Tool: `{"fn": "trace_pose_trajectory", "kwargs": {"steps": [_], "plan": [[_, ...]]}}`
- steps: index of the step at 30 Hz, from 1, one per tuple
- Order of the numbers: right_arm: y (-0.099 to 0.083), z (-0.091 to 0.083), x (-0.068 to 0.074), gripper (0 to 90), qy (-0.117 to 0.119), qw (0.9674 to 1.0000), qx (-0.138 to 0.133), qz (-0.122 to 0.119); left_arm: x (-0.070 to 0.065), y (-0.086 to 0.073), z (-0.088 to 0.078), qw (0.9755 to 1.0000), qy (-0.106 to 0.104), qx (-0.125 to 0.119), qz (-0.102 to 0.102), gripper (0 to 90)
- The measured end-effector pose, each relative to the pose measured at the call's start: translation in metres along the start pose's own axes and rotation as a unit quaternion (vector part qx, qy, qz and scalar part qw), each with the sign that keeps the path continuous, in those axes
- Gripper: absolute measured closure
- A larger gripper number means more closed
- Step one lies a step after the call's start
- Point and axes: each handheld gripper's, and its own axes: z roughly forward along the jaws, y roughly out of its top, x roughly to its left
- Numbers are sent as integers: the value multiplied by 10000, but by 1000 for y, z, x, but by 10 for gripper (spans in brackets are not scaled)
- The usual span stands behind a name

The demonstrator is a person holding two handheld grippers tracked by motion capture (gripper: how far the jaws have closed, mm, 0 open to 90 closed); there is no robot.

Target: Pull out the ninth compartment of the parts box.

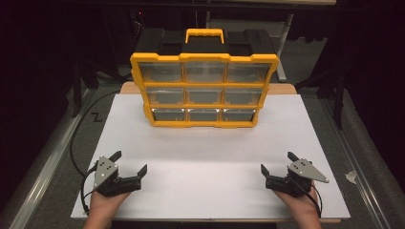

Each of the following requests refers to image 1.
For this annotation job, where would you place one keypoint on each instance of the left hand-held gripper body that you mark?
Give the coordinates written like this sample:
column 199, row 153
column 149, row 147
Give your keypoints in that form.
column 105, row 170

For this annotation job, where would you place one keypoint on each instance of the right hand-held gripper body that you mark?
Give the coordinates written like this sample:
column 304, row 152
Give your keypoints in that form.
column 304, row 170

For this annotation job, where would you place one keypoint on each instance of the person's left hand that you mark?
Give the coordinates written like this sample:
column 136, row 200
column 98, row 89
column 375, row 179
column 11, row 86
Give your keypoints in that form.
column 103, row 203

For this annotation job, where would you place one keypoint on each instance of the person's right hand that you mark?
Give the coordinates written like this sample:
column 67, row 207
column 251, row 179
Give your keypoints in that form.
column 301, row 205

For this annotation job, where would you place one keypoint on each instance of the white paper scrap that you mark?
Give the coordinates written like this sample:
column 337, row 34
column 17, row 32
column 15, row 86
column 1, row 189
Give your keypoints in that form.
column 351, row 176

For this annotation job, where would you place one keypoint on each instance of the white board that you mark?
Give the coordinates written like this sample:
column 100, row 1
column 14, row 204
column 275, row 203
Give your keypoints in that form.
column 203, row 178

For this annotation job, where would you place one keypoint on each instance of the black metal stand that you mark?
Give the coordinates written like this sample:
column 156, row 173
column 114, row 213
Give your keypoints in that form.
column 340, row 101
column 76, row 92

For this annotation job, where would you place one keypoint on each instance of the grid of clear plastic drawers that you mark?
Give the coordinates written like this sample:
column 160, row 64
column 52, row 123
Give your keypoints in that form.
column 203, row 72

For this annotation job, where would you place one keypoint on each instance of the yellow and black organizer cabinet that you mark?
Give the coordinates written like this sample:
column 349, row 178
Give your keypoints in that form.
column 203, row 57

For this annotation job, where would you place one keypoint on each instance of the metal floor rail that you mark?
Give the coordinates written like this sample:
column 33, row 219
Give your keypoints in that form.
column 47, row 165
column 359, row 178

